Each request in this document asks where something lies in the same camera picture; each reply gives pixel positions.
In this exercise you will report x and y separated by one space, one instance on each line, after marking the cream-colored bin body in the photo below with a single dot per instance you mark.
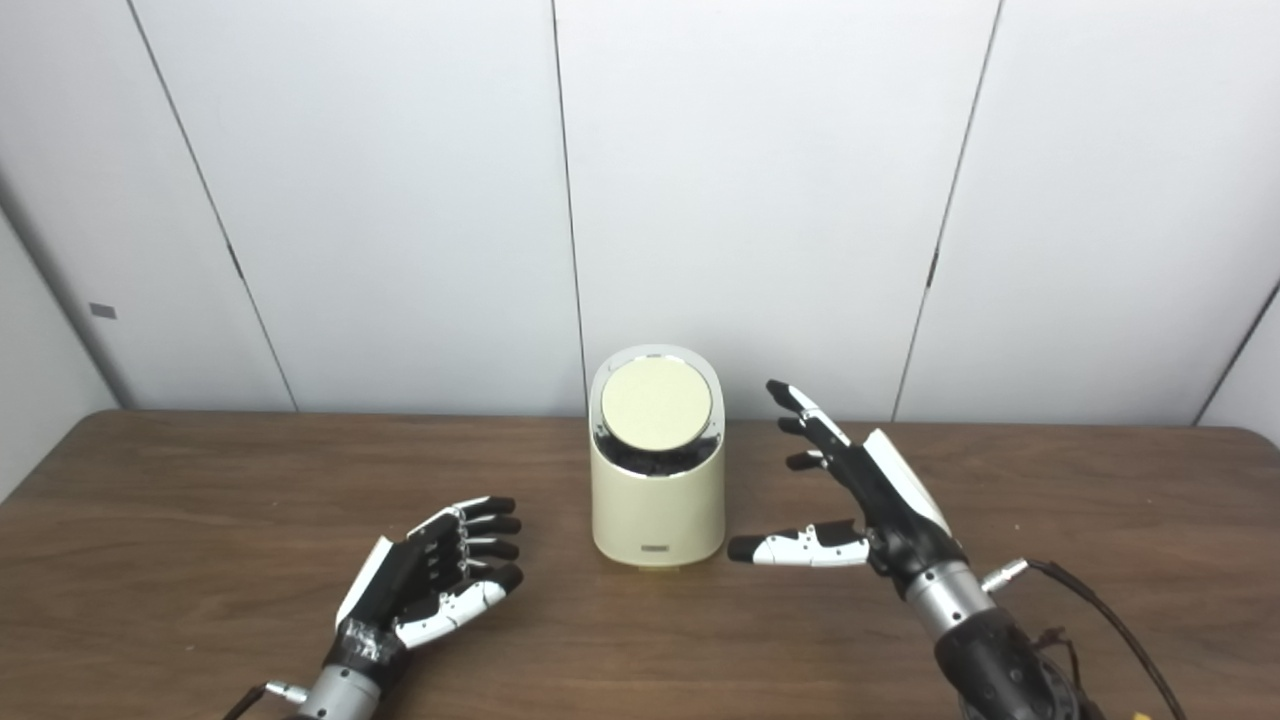
655 515

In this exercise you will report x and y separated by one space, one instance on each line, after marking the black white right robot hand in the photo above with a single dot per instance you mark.
895 510

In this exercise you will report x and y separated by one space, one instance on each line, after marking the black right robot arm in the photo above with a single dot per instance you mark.
1000 670

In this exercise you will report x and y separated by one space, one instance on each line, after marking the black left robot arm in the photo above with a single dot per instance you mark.
340 695

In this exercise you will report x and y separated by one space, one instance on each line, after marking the grey wall label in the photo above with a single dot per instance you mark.
103 310

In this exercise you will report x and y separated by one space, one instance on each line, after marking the black bin liner bag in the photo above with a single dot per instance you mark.
655 462

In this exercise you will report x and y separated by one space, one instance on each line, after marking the cream round bin lid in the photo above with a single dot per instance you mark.
655 402

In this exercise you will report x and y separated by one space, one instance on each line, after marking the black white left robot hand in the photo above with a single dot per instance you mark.
390 585

